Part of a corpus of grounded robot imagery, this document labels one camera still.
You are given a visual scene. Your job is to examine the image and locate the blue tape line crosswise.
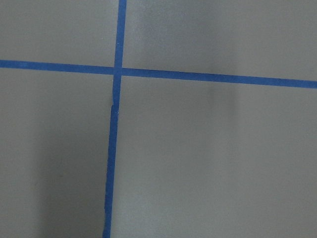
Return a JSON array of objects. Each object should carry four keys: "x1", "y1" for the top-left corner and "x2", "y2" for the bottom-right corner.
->
[{"x1": 0, "y1": 59, "x2": 317, "y2": 89}]

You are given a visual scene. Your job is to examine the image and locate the blue tape line lengthwise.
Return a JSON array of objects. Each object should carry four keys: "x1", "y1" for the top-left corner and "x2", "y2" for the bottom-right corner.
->
[{"x1": 102, "y1": 0, "x2": 127, "y2": 238}]

